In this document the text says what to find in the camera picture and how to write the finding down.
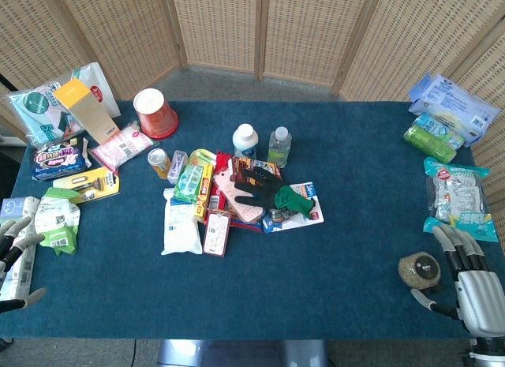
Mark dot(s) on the clear floss pick box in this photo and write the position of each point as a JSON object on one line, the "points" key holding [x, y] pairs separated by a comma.
{"points": [[177, 166]]}

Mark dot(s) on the clear sanitizer bottle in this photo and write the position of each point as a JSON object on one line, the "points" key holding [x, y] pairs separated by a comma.
{"points": [[279, 146]]}

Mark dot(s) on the teal towel package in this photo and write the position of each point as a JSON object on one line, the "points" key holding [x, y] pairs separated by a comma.
{"points": [[39, 114]]}

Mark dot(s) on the yellow red box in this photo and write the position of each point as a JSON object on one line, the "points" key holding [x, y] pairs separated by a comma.
{"points": [[204, 197]]}

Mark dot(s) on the blue felt table mat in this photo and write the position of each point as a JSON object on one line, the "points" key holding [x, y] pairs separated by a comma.
{"points": [[252, 233]]}

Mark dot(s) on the white red-label pouch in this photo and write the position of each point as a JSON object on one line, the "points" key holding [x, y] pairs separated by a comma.
{"points": [[100, 88]]}

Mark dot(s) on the round grain jar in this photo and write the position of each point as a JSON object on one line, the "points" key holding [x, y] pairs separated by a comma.
{"points": [[420, 270]]}

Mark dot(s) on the pink white packet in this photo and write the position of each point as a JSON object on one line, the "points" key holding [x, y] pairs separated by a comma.
{"points": [[120, 146]]}

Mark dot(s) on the green and black glove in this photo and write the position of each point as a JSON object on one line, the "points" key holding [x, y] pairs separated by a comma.
{"points": [[272, 193]]}

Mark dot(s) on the blue white battery card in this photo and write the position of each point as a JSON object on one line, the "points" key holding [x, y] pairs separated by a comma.
{"points": [[300, 217]]}

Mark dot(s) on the purple sanitary pad pack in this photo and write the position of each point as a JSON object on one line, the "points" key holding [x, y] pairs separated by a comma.
{"points": [[59, 158]]}

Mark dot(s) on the white cotton pad bag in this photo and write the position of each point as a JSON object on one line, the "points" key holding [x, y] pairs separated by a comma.
{"points": [[179, 225]]}

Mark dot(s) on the woven folding screen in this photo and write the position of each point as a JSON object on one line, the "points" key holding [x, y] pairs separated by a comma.
{"points": [[252, 27]]}

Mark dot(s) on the pink card package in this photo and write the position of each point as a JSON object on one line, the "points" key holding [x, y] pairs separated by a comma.
{"points": [[240, 203]]}

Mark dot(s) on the orange jar with lid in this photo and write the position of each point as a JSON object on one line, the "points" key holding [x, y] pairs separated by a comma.
{"points": [[158, 163]]}

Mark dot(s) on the green white wipes bag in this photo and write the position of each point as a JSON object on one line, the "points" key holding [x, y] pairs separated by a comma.
{"points": [[57, 221]]}

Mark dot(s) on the white pill bottle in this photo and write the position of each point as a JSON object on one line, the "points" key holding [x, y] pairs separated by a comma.
{"points": [[245, 141]]}

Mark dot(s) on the teal snack bag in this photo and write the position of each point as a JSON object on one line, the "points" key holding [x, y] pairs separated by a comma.
{"points": [[459, 199]]}

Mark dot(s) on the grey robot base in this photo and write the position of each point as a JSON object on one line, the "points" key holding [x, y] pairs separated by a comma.
{"points": [[242, 353]]}

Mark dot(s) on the blue wet wipes pack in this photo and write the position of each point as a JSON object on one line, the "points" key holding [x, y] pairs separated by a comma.
{"points": [[453, 106]]}

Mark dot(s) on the yellow razor blister pack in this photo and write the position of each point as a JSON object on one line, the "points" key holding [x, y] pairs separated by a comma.
{"points": [[88, 183]]}

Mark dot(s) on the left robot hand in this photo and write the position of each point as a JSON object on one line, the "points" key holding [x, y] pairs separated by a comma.
{"points": [[16, 256]]}

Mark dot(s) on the white tissue pack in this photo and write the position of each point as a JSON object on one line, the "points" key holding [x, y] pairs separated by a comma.
{"points": [[17, 240]]}

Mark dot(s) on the red flat packet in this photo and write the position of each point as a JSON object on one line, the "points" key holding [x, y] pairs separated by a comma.
{"points": [[221, 185]]}

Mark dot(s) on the green white toothbrush pack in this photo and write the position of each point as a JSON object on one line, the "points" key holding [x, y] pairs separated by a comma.
{"points": [[202, 157]]}

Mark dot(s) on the dark red card package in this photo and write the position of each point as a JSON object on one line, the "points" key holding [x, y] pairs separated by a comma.
{"points": [[217, 233]]}

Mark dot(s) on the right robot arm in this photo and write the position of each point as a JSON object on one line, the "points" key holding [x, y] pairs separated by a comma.
{"points": [[489, 351]]}

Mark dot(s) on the yellow carton box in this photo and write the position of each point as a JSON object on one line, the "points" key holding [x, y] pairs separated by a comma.
{"points": [[87, 108]]}

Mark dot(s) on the brown snack packet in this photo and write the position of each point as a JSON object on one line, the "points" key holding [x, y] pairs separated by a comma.
{"points": [[252, 166]]}

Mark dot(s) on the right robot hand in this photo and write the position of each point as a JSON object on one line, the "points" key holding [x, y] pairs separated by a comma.
{"points": [[475, 292]]}

